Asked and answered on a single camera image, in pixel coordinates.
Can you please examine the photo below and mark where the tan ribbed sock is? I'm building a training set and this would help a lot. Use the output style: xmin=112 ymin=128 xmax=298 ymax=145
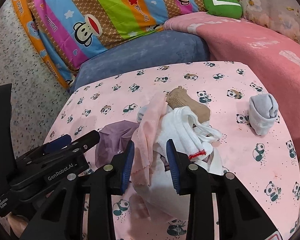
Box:
xmin=166 ymin=86 xmax=210 ymax=123

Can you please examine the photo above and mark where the person's left hand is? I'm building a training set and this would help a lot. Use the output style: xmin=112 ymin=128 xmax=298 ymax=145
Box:
xmin=7 ymin=213 xmax=28 ymax=238

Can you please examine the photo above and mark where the grey rolled sock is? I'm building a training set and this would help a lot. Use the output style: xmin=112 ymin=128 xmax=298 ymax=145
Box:
xmin=248 ymin=93 xmax=279 ymax=136

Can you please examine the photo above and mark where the pink panda print cloth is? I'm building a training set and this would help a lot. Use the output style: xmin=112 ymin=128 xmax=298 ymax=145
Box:
xmin=46 ymin=62 xmax=300 ymax=239

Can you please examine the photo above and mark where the white red-trimmed sock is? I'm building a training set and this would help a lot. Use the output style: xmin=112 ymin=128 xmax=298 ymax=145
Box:
xmin=153 ymin=106 xmax=222 ymax=161

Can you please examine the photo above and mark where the pink thin cloth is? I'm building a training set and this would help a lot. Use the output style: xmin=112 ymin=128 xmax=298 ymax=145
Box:
xmin=131 ymin=92 xmax=167 ymax=185

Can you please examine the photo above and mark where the light blue sock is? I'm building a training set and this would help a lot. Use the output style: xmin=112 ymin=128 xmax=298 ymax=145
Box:
xmin=136 ymin=105 xmax=148 ymax=123

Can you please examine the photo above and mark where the purple plastic bag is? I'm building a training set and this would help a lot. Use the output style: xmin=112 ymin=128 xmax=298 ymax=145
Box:
xmin=95 ymin=120 xmax=139 ymax=168

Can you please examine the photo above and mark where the blue velvet stool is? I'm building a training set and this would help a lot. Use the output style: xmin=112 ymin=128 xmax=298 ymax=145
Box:
xmin=70 ymin=30 xmax=210 ymax=94

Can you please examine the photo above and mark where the white cloth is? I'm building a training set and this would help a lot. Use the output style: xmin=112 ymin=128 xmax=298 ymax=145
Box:
xmin=132 ymin=147 xmax=224 ymax=222

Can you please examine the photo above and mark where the pink blanket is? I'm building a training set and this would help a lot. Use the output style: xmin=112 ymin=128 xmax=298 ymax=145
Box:
xmin=163 ymin=11 xmax=300 ymax=160

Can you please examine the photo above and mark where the colourful monkey print quilt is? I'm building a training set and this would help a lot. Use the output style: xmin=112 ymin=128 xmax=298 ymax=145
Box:
xmin=11 ymin=0 xmax=204 ymax=89

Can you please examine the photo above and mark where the green checkmark cushion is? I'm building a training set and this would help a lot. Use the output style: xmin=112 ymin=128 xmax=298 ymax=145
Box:
xmin=204 ymin=0 xmax=243 ymax=19

